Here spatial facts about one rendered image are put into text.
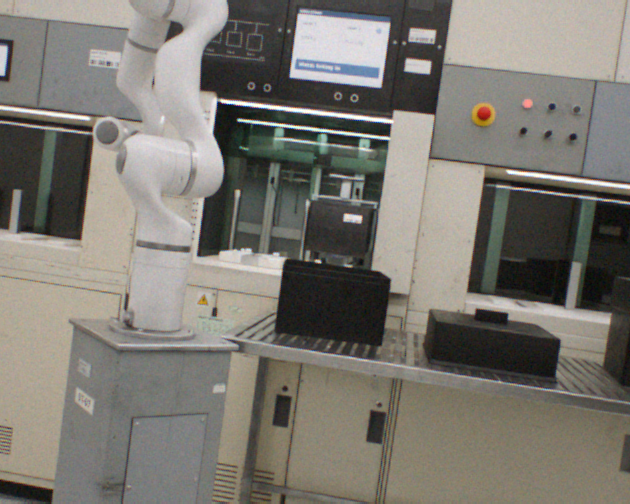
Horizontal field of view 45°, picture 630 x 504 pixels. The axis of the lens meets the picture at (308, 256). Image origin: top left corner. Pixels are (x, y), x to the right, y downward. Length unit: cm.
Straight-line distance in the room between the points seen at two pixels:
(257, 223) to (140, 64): 143
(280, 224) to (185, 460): 173
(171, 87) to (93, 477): 83
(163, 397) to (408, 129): 110
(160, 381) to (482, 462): 115
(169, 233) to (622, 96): 139
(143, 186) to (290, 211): 169
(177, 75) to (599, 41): 128
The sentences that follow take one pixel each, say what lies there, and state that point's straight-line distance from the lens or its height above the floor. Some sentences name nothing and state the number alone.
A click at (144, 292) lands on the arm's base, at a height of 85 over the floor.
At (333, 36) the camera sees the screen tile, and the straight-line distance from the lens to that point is 238.
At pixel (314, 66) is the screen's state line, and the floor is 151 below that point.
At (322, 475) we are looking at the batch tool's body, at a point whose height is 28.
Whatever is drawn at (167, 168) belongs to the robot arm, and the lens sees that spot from 163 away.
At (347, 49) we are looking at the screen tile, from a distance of 237.
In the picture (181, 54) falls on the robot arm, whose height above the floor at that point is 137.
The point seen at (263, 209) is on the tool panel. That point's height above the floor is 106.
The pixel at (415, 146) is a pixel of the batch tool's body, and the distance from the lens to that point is 226.
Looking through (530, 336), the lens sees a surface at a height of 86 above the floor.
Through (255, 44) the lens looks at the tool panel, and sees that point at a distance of 241.
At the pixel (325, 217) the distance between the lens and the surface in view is 263.
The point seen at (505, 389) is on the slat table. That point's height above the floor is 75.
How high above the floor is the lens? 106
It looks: 3 degrees down
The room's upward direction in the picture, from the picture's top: 8 degrees clockwise
